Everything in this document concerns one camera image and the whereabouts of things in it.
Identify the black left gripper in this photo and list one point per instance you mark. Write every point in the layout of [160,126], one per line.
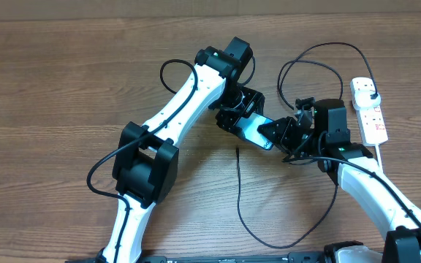
[227,120]

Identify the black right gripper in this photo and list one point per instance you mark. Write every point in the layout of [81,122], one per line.
[281,138]

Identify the Samsung Galaxy smartphone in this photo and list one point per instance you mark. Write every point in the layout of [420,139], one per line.
[249,130]

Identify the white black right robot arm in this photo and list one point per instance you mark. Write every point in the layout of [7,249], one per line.
[319,132]

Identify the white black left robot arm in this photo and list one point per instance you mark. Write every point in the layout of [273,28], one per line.
[146,161]

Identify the white charger plug adapter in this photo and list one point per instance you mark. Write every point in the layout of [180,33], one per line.
[363,100]

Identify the white power strip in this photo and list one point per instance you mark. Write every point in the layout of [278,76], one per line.
[371,122]

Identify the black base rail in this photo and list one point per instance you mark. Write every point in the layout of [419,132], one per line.
[232,259]

